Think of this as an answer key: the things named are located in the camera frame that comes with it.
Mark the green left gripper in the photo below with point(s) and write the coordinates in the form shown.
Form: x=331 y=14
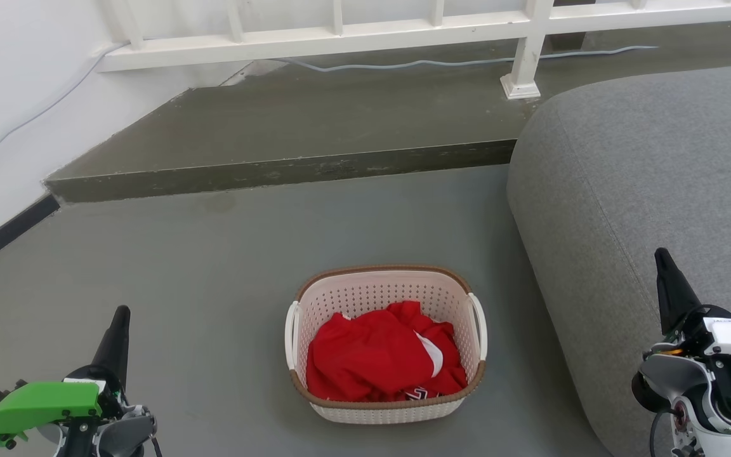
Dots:
x=42 y=403

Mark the cream perforated laundry basket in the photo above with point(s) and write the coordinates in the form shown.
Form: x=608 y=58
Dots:
x=391 y=289

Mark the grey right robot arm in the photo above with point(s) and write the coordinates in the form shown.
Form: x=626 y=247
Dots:
x=708 y=393

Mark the white wooden railing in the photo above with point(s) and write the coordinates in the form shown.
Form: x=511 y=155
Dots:
x=403 y=28

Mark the grey fabric sofa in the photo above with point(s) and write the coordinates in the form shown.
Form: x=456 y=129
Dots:
x=645 y=178

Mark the red and white garment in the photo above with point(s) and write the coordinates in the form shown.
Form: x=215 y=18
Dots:
x=372 y=355

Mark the raised concrete step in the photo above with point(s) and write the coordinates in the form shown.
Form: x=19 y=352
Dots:
x=315 y=120

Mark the black baseboard strip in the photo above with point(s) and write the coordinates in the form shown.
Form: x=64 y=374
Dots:
x=4 y=235

